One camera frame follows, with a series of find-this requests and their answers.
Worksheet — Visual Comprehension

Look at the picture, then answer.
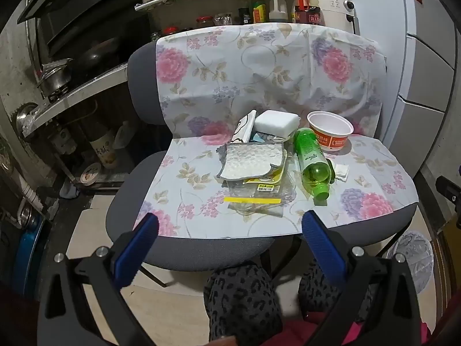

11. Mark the red paper noodle bowl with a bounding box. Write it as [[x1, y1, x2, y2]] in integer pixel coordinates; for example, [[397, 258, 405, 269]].
[[307, 110, 354, 152]]

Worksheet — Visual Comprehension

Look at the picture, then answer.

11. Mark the brown bottle with white label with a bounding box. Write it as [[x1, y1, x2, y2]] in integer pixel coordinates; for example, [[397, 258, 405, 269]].
[[81, 115, 118, 169]]

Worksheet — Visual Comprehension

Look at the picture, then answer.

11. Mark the grey office chair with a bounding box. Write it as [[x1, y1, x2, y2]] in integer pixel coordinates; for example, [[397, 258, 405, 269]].
[[106, 40, 420, 289]]

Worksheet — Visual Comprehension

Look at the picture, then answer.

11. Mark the yellow capped sauce bottle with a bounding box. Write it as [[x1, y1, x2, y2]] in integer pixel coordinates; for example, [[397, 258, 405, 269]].
[[251, 0, 268, 24]]

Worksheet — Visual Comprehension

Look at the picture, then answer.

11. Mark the floral printed cloth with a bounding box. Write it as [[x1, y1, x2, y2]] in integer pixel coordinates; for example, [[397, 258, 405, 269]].
[[135, 23, 420, 240]]

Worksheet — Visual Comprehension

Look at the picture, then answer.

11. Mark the dark soy sauce bottle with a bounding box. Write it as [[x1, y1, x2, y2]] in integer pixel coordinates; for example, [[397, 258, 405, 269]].
[[238, 0, 252, 26]]

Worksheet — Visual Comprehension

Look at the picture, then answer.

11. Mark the blue basin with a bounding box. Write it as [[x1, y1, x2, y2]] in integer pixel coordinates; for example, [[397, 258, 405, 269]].
[[12, 216, 46, 296]]

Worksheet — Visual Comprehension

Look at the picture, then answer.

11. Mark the person's right leg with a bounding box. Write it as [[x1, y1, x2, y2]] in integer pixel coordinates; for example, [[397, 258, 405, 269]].
[[297, 259, 371, 323]]

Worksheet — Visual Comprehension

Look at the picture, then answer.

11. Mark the white plastic jug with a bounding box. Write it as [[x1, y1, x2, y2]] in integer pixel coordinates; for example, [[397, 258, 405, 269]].
[[113, 121, 133, 150]]

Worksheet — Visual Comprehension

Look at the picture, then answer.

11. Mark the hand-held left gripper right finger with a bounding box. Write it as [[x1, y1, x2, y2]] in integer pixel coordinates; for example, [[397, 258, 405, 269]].
[[302, 210, 423, 346]]

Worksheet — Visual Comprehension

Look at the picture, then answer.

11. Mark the bin with clear plastic liner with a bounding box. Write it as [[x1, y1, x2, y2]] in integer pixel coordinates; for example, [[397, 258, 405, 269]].
[[394, 231, 434, 294]]

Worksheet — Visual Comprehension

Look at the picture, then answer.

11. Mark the yellow snack packet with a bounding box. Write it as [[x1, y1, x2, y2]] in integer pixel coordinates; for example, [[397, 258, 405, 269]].
[[243, 155, 289, 192]]

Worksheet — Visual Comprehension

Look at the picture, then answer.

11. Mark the green plastic bottle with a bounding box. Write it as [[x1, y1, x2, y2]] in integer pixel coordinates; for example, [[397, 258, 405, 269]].
[[293, 128, 336, 201]]

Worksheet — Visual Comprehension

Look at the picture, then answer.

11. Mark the clear plastic clamshell container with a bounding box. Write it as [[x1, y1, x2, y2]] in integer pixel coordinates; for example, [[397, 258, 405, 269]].
[[225, 173, 290, 221]]

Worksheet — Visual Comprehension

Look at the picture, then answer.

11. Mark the white foam box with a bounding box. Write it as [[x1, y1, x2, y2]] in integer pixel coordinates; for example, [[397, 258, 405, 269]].
[[254, 110, 301, 139]]

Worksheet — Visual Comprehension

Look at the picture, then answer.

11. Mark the steel cooking pot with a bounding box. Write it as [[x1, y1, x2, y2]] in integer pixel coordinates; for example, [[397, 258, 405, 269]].
[[36, 59, 73, 96]]

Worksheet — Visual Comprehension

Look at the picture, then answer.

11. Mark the white black patterned paper packet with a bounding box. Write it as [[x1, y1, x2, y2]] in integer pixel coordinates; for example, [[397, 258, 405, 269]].
[[232, 111, 257, 143]]

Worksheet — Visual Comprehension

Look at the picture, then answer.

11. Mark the clear bag with yellow strip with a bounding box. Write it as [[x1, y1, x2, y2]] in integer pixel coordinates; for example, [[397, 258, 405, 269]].
[[223, 187, 283, 210]]

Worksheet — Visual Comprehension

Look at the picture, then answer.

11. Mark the dark glass bottle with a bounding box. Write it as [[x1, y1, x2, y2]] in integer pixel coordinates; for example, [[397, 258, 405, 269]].
[[48, 123, 78, 155]]

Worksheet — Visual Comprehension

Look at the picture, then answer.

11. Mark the small patterned bowl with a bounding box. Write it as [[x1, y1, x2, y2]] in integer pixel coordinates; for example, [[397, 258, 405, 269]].
[[80, 162, 102, 185]]

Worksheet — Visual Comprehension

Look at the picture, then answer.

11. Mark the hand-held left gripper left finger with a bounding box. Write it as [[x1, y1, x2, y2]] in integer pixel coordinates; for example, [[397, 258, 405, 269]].
[[36, 212, 170, 346]]

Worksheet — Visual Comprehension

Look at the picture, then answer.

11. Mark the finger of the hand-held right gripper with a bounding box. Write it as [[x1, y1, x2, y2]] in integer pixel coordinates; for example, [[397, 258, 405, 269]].
[[436, 176, 461, 203]]

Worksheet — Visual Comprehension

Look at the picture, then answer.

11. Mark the person's left leg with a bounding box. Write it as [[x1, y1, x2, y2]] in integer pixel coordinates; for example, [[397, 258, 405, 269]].
[[203, 261, 283, 343]]

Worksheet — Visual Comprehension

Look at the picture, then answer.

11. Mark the person's leg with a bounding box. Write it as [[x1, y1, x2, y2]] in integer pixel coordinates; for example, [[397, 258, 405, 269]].
[[297, 259, 371, 323], [203, 261, 283, 343]]

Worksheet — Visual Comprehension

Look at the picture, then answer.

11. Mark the grey dish cloth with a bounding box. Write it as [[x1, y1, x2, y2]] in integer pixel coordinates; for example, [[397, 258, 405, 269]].
[[215, 141, 288, 181]]

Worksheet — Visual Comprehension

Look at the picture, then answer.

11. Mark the black wok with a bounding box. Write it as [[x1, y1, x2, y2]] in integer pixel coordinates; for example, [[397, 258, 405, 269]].
[[72, 38, 121, 73]]

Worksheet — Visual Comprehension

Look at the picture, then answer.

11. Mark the pink jacket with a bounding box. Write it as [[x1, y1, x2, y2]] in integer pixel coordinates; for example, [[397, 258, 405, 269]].
[[297, 312, 432, 346]]

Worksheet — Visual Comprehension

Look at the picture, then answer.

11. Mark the kitchen counter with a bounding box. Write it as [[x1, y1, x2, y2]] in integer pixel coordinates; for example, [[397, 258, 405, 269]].
[[22, 63, 129, 138]]

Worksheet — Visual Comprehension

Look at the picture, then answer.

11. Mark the white refrigerator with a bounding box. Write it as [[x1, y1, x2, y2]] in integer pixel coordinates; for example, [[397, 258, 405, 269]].
[[382, 0, 457, 154]]

